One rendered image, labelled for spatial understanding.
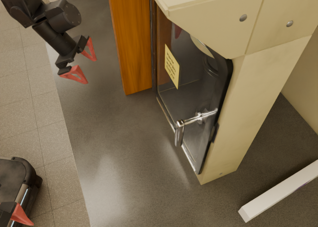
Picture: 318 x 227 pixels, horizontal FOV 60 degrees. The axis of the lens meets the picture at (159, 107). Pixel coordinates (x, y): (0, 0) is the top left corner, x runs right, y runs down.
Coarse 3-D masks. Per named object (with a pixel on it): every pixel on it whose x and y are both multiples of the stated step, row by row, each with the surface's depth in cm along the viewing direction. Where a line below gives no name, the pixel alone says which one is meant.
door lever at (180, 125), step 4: (196, 112) 56; (196, 116) 55; (200, 116) 54; (180, 120) 54; (184, 120) 55; (188, 120) 55; (192, 120) 55; (196, 120) 55; (200, 120) 55; (176, 124) 54; (180, 124) 54; (184, 124) 54; (188, 124) 55; (176, 128) 55; (180, 128) 54; (184, 128) 55; (176, 132) 57; (180, 132) 56; (176, 136) 58; (180, 136) 57; (176, 140) 59; (180, 140) 59; (176, 144) 60; (180, 144) 60
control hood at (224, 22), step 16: (160, 0) 27; (176, 0) 26; (192, 0) 26; (208, 0) 27; (224, 0) 27; (240, 0) 28; (256, 0) 29; (176, 16) 27; (192, 16) 27; (208, 16) 28; (224, 16) 29; (240, 16) 30; (256, 16) 31; (192, 32) 29; (208, 32) 30; (224, 32) 31; (240, 32) 32; (224, 48) 33; (240, 48) 35
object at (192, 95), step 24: (168, 24) 56; (168, 48) 60; (192, 48) 48; (192, 72) 52; (216, 72) 42; (168, 96) 72; (192, 96) 56; (216, 96) 45; (216, 120) 49; (192, 144) 66
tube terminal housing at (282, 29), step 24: (264, 0) 30; (288, 0) 31; (312, 0) 33; (264, 24) 33; (288, 24) 34; (312, 24) 37; (264, 48) 37; (288, 48) 39; (240, 72) 39; (264, 72) 41; (288, 72) 44; (240, 96) 44; (264, 96) 48; (168, 120) 85; (240, 120) 52; (216, 144) 56; (240, 144) 62; (216, 168) 68
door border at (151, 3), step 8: (152, 0) 60; (152, 8) 62; (152, 16) 64; (152, 24) 66; (152, 32) 68; (152, 40) 70; (152, 48) 72; (152, 56) 75; (152, 72) 80; (232, 72) 40; (152, 80) 83
